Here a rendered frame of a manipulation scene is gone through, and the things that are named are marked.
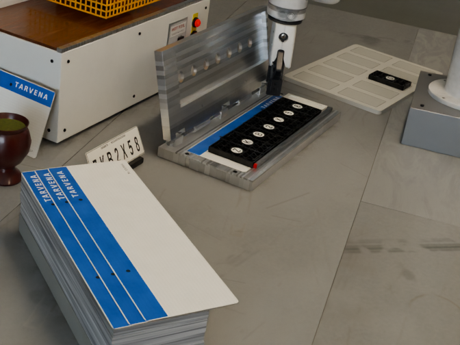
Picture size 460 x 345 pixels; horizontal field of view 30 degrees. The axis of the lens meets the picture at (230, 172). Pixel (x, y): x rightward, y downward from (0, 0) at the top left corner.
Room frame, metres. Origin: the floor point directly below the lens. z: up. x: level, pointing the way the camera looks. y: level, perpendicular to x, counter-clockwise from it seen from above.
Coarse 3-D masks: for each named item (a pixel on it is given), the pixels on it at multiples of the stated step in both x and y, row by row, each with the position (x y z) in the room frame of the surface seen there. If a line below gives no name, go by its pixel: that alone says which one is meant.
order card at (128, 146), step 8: (136, 128) 1.47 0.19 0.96; (120, 136) 1.42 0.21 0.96; (128, 136) 1.44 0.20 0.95; (136, 136) 1.46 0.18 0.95; (104, 144) 1.38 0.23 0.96; (112, 144) 1.40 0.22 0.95; (120, 144) 1.41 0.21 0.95; (128, 144) 1.43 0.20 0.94; (136, 144) 1.45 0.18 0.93; (88, 152) 1.34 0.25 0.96; (96, 152) 1.35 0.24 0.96; (104, 152) 1.37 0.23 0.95; (112, 152) 1.39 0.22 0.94; (120, 152) 1.41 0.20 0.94; (128, 152) 1.42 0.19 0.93; (136, 152) 1.44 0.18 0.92; (88, 160) 1.33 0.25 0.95; (96, 160) 1.34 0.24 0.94; (104, 160) 1.36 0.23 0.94; (112, 160) 1.38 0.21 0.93; (128, 160) 1.42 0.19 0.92
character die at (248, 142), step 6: (234, 132) 1.58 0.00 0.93; (222, 138) 1.54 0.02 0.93; (228, 138) 1.55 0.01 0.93; (234, 138) 1.55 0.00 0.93; (240, 138) 1.55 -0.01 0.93; (246, 138) 1.57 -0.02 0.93; (252, 138) 1.56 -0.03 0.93; (240, 144) 1.52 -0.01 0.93; (246, 144) 1.53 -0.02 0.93; (252, 144) 1.53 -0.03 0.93; (258, 144) 1.54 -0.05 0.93; (264, 144) 1.54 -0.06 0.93; (270, 144) 1.54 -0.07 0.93; (258, 150) 1.51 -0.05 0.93; (264, 150) 1.52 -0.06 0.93; (270, 150) 1.53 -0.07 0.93
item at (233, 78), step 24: (216, 24) 1.71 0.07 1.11; (240, 24) 1.79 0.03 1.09; (264, 24) 1.88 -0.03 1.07; (168, 48) 1.51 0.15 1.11; (192, 48) 1.61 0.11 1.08; (216, 48) 1.69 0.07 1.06; (240, 48) 1.79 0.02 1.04; (264, 48) 1.88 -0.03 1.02; (168, 72) 1.50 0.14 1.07; (216, 72) 1.68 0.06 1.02; (240, 72) 1.77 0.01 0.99; (264, 72) 1.85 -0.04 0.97; (168, 96) 1.49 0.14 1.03; (192, 96) 1.58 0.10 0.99; (216, 96) 1.64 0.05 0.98; (240, 96) 1.74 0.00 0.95; (168, 120) 1.48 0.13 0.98; (192, 120) 1.55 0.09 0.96
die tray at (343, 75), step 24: (360, 48) 2.31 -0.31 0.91; (312, 72) 2.06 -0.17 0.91; (336, 72) 2.09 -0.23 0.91; (360, 72) 2.12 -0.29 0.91; (384, 72) 2.15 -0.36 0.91; (408, 72) 2.18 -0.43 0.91; (432, 72) 2.21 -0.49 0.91; (336, 96) 1.93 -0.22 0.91; (360, 96) 1.95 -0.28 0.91; (384, 96) 1.97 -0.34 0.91; (408, 96) 2.01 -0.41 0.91
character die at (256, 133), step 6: (240, 126) 1.61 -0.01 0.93; (246, 126) 1.62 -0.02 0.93; (240, 132) 1.58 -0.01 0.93; (246, 132) 1.59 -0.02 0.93; (252, 132) 1.59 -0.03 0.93; (258, 132) 1.59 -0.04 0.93; (264, 132) 1.60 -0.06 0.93; (258, 138) 1.57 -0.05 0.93; (264, 138) 1.57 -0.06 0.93; (270, 138) 1.57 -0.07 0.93; (276, 138) 1.58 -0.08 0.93; (282, 138) 1.59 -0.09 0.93; (276, 144) 1.55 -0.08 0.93
